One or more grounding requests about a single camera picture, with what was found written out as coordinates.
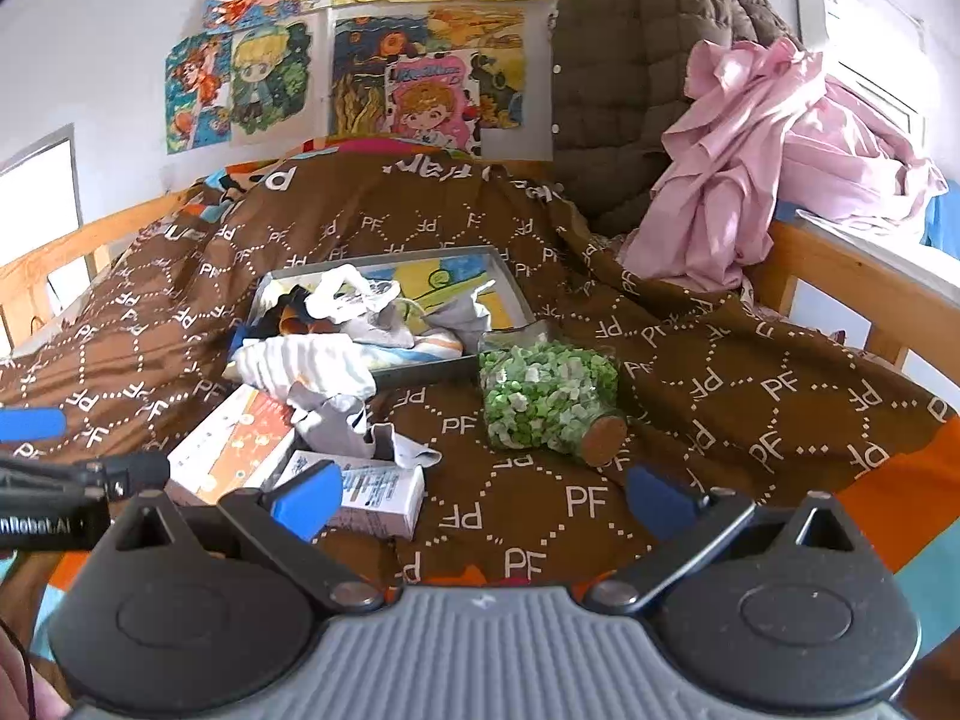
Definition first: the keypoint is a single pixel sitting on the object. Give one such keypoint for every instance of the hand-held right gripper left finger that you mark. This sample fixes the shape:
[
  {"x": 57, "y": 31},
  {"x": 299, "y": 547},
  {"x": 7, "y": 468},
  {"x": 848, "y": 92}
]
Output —
[{"x": 307, "y": 499}]

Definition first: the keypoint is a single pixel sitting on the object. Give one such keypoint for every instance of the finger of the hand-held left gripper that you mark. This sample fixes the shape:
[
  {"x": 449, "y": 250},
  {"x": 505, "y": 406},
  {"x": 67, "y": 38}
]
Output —
[
  {"x": 127, "y": 472},
  {"x": 30, "y": 424}
]

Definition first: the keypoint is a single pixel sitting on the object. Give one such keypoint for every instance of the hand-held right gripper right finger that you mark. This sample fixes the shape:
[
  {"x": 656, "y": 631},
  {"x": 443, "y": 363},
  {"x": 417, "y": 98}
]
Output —
[{"x": 660, "y": 499}]

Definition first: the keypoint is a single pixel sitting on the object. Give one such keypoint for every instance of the plain grey cloth pouch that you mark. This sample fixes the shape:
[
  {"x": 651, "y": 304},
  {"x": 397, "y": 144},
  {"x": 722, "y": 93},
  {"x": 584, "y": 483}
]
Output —
[{"x": 345, "y": 420}]

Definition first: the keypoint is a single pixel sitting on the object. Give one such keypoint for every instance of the white ribbed cloth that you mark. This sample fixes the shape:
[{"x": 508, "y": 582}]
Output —
[{"x": 300, "y": 367}]

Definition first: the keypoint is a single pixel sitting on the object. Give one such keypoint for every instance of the dark blue cloth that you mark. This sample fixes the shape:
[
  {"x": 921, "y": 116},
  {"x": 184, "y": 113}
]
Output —
[{"x": 274, "y": 319}]

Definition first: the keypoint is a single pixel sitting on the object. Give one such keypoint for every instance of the grey cloth bag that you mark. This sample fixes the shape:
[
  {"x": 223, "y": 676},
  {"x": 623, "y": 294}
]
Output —
[{"x": 465, "y": 311}]

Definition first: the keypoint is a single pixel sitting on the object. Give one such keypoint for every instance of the grey tray with frog painting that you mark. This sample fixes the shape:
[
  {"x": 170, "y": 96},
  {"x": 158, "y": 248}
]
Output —
[{"x": 450, "y": 270}]

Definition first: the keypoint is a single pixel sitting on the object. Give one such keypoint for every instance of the small white box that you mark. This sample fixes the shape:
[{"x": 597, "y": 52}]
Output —
[{"x": 382, "y": 491}]

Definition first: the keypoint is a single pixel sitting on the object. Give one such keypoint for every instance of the orange and white box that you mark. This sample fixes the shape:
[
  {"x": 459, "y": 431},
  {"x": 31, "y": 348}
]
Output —
[{"x": 232, "y": 442}]

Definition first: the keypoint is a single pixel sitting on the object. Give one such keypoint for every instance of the brown printed blanket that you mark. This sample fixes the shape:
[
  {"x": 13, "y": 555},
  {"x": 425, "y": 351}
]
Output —
[{"x": 675, "y": 390}]

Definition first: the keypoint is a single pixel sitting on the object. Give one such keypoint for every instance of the glass jar of green stars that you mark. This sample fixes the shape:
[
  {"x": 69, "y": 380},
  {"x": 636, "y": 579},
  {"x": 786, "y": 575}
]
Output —
[{"x": 547, "y": 397}]

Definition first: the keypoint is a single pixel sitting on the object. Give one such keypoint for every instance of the white striped sock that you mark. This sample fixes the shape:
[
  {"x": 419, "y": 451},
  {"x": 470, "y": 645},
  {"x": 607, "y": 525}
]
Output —
[{"x": 427, "y": 345}]

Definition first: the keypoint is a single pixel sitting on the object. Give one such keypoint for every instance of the white window panel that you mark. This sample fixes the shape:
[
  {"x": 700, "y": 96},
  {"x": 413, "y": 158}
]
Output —
[{"x": 37, "y": 195}]

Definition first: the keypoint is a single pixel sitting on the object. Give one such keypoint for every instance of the pink clothing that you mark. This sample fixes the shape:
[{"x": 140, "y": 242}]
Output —
[{"x": 750, "y": 165}]

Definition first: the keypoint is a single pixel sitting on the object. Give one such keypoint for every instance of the brown quilted jacket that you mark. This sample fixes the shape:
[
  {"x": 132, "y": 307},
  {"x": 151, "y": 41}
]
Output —
[{"x": 622, "y": 75}]

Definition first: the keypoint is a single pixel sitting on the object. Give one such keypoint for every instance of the white air conditioner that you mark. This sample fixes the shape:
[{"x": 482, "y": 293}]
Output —
[{"x": 862, "y": 30}]

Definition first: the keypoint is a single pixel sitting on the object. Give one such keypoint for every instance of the group of cartoon wall drawings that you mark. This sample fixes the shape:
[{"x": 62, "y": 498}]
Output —
[{"x": 262, "y": 75}]

